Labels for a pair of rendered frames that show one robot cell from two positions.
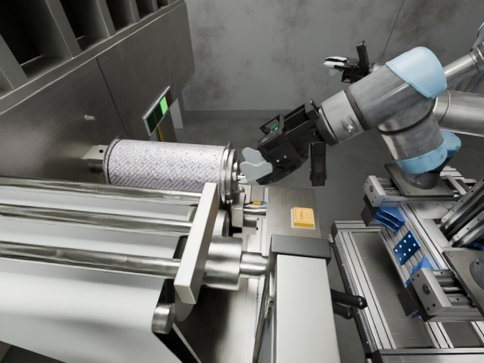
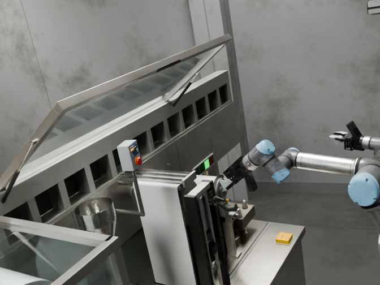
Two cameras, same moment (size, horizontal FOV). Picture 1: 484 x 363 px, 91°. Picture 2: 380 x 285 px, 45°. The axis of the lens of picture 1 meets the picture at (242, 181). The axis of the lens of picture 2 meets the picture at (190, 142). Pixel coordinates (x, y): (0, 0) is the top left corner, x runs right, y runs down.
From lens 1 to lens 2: 1.78 m
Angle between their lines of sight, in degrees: 35
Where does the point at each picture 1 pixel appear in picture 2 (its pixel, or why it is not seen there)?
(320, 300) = (204, 185)
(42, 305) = (161, 185)
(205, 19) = (277, 91)
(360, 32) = not seen: outside the picture
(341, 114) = (245, 159)
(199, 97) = not seen: hidden behind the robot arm
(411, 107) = (262, 157)
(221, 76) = (295, 145)
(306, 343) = (198, 188)
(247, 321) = not seen: hidden behind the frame
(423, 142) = (272, 169)
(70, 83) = (165, 150)
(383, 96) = (254, 154)
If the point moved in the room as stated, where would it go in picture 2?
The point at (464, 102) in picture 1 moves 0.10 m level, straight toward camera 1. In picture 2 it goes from (307, 157) to (288, 163)
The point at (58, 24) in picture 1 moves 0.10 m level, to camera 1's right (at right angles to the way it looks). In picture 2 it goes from (165, 131) to (182, 130)
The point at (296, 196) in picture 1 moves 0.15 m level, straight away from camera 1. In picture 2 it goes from (288, 229) to (302, 216)
